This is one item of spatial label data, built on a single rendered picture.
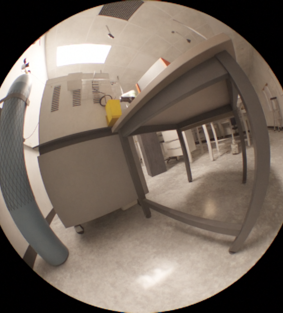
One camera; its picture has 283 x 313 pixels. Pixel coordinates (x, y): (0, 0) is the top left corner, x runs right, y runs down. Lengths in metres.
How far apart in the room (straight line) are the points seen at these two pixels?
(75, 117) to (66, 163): 0.34
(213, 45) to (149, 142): 1.62
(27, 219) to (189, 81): 0.87
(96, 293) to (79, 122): 1.02
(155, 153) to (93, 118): 1.25
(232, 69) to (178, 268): 0.66
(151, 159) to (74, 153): 1.32
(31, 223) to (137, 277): 0.57
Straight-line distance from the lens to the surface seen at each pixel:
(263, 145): 0.26
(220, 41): 0.30
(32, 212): 0.67
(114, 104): 0.73
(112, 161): 0.70
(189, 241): 0.58
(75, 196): 0.71
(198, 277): 0.51
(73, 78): 0.85
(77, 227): 0.89
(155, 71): 0.81
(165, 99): 0.33
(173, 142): 2.09
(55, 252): 0.76
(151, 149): 1.69
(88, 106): 0.84
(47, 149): 0.76
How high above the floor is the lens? 0.50
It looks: 3 degrees down
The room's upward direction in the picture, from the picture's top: 16 degrees counter-clockwise
